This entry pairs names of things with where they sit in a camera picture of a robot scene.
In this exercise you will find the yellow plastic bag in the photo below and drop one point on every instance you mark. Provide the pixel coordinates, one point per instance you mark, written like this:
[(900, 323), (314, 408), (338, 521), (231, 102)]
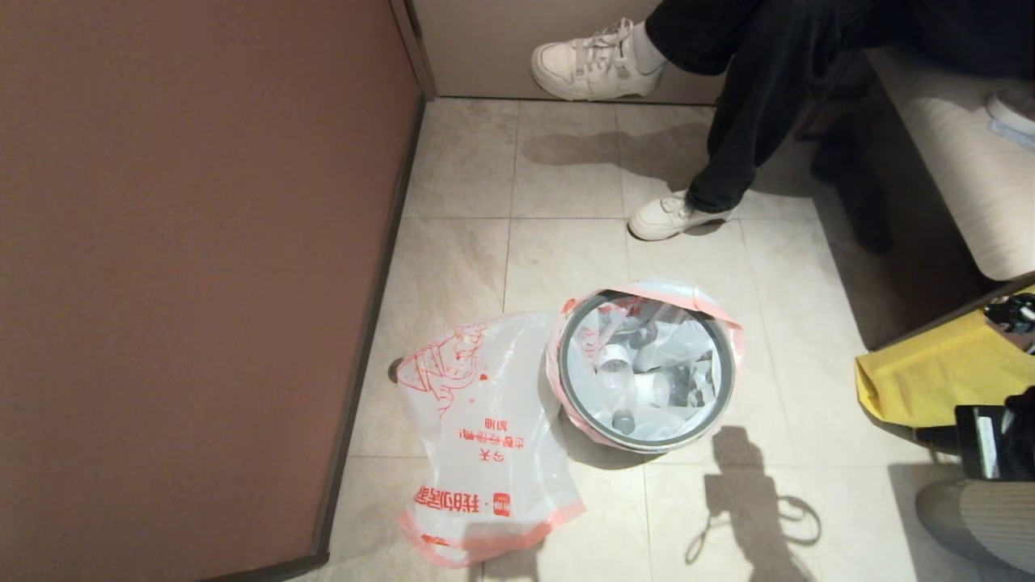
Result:
[(930, 380)]

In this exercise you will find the white sneaker with grey laces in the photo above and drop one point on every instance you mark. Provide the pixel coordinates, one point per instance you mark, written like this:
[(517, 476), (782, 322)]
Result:
[(594, 69)]

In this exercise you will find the grey-brown door frame post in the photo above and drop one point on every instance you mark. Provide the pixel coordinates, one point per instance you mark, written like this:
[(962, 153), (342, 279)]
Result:
[(414, 48)]

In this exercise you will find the small clear plastic bottle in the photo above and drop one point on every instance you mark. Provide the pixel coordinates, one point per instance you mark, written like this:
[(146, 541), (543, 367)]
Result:
[(659, 388)]

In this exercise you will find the black trousers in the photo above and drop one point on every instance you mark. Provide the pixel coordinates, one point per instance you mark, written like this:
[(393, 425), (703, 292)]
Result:
[(768, 81)]

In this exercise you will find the white sock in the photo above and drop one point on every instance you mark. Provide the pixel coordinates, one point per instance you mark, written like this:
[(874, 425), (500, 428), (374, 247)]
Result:
[(647, 48)]

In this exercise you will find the used white pink-rimmed trash bag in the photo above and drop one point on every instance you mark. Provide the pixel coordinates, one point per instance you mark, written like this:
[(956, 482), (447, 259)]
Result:
[(679, 339)]

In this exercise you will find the plain white sneaker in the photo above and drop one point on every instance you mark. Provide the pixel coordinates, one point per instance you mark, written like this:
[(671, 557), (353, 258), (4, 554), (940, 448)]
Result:
[(667, 218)]

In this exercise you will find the grey floor door stopper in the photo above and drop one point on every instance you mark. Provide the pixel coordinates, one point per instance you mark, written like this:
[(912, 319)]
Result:
[(394, 370)]

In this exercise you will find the black bench leg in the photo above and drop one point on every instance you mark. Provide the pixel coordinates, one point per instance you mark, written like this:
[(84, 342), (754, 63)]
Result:
[(857, 186)]

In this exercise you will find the beige upholstered bench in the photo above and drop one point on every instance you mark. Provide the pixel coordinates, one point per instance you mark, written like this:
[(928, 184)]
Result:
[(970, 178)]

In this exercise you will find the grey ribbed rounded object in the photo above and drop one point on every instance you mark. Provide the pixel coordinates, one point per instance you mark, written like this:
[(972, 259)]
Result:
[(986, 525)]

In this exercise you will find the white round object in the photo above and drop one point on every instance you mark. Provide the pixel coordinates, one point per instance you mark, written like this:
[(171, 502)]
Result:
[(1011, 109)]

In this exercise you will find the large clear plastic bottle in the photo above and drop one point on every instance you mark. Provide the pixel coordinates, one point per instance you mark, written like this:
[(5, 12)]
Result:
[(614, 376)]

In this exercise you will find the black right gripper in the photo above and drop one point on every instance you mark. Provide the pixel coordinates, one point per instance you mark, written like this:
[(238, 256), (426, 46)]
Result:
[(1015, 444)]

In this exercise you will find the white red plastic bag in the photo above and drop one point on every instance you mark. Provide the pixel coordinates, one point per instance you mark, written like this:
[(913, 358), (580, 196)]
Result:
[(485, 404)]

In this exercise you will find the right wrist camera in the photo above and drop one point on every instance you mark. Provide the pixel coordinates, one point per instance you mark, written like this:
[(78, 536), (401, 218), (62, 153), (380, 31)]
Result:
[(1015, 319)]

